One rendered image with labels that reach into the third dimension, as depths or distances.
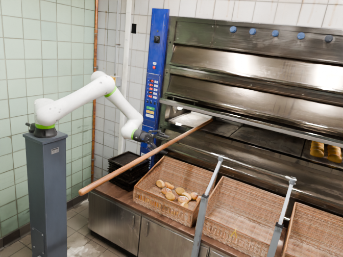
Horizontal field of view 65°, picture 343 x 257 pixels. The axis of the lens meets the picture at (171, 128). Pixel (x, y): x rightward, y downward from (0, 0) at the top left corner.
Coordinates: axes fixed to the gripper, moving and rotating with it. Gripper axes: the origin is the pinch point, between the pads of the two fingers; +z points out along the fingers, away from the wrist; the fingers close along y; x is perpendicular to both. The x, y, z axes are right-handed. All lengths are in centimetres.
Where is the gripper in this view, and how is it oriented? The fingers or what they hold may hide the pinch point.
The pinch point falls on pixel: (165, 144)
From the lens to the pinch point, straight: 192.7
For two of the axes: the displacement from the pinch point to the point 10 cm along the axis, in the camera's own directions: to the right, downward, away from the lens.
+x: -4.9, 2.2, -8.4
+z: 8.6, 2.5, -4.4
